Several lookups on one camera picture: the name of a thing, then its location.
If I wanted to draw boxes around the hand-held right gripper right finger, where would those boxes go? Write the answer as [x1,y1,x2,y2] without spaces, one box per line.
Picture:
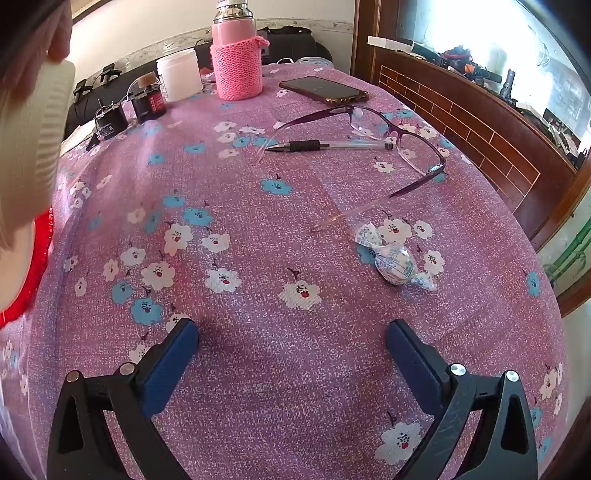
[385,318,539,480]

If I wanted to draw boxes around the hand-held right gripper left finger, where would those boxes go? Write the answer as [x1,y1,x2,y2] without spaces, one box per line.
[46,318,200,480]

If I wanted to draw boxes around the cream ribbed bowl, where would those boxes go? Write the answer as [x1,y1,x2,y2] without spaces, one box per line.
[0,59,76,252]

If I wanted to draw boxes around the person's left hand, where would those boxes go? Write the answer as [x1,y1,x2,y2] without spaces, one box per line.
[45,0,75,63]

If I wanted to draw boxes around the white wrapped candy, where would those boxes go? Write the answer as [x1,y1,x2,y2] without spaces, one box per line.
[355,224,438,291]

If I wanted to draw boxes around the red plastic basket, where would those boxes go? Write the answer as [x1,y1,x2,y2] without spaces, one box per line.
[0,207,55,329]

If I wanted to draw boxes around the purple floral tablecloth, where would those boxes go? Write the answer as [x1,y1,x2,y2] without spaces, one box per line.
[0,62,571,480]

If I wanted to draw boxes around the green pipes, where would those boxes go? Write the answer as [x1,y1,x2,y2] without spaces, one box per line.
[542,231,591,282]

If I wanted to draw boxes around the clear ballpoint pen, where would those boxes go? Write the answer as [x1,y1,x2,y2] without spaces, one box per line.
[265,139,394,153]

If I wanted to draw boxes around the purple-framed eyeglasses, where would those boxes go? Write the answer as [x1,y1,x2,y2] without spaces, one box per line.
[256,105,448,232]

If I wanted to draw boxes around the wooden brick-pattern ledge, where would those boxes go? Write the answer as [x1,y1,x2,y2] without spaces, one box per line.
[350,0,587,252]

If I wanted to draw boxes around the white paper sheet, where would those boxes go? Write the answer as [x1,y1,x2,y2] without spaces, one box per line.
[60,122,98,153]

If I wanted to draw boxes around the small black ink bottle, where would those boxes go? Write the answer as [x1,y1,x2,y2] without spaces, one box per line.
[93,99,127,140]

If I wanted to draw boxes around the small dark bottle red label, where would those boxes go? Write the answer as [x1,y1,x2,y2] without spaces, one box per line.
[130,71,167,123]

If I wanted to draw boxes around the black sofa backrest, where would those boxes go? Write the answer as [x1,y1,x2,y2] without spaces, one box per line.
[65,44,213,139]

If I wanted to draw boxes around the white plastic jar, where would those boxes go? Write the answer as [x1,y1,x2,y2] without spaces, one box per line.
[156,48,204,102]

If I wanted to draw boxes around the dark smartphone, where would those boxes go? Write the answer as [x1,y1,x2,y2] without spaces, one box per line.
[279,76,370,108]

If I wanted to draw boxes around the windowsill clutter of tools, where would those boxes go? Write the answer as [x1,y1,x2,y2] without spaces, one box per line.
[413,39,591,158]

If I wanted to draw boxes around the pink bottle with knitted sleeve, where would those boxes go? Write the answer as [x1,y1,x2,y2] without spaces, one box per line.
[210,0,271,101]

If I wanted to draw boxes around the long white box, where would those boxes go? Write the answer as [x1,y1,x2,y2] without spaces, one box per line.
[367,36,415,51]

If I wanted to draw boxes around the black bag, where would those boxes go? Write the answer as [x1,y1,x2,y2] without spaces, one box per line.
[268,27,333,65]

